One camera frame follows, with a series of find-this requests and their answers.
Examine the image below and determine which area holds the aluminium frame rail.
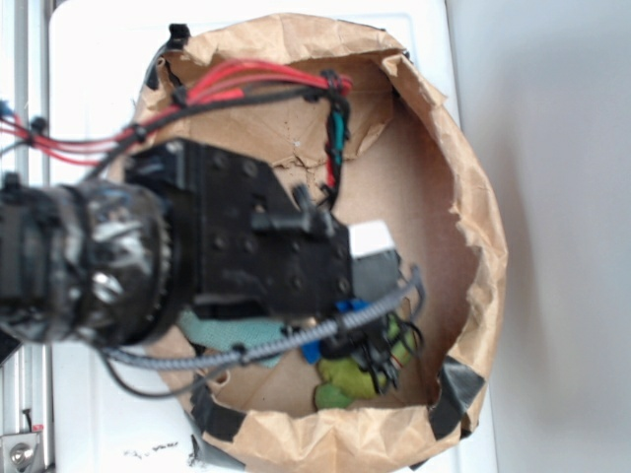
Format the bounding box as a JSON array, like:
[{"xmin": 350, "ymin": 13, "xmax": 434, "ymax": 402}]
[{"xmin": 1, "ymin": 1, "xmax": 55, "ymax": 472}]

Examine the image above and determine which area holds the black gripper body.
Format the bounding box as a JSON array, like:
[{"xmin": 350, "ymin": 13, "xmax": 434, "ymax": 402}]
[{"xmin": 125, "ymin": 139, "xmax": 353, "ymax": 319}]

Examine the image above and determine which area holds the red wire bundle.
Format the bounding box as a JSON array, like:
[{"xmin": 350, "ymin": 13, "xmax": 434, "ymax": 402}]
[{"xmin": 0, "ymin": 59, "xmax": 354, "ymax": 198}]

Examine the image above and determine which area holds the green fuzzy toy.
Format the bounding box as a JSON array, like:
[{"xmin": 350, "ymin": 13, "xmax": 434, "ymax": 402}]
[{"xmin": 314, "ymin": 313, "xmax": 424, "ymax": 410}]

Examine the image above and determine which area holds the grey braided cable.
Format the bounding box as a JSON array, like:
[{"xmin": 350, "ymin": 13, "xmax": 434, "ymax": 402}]
[{"xmin": 101, "ymin": 265, "xmax": 426, "ymax": 371}]

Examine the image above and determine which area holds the black cable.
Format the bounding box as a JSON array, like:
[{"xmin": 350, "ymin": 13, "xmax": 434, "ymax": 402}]
[{"xmin": 101, "ymin": 344, "xmax": 233, "ymax": 399}]

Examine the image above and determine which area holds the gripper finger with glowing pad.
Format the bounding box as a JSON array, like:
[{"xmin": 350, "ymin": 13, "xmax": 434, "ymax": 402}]
[
  {"xmin": 348, "ymin": 221, "xmax": 394, "ymax": 257},
  {"xmin": 351, "ymin": 249, "xmax": 400, "ymax": 302}
]

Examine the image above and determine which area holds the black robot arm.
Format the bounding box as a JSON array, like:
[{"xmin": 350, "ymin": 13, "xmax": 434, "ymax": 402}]
[{"xmin": 1, "ymin": 139, "xmax": 400, "ymax": 347}]

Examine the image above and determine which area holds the brown paper bag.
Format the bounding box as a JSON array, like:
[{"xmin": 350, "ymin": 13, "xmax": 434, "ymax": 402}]
[{"xmin": 135, "ymin": 14, "xmax": 508, "ymax": 472}]

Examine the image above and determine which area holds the teal cloth piece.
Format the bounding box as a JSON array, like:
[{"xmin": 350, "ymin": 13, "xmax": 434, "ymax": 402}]
[{"xmin": 176, "ymin": 311, "xmax": 283, "ymax": 355}]

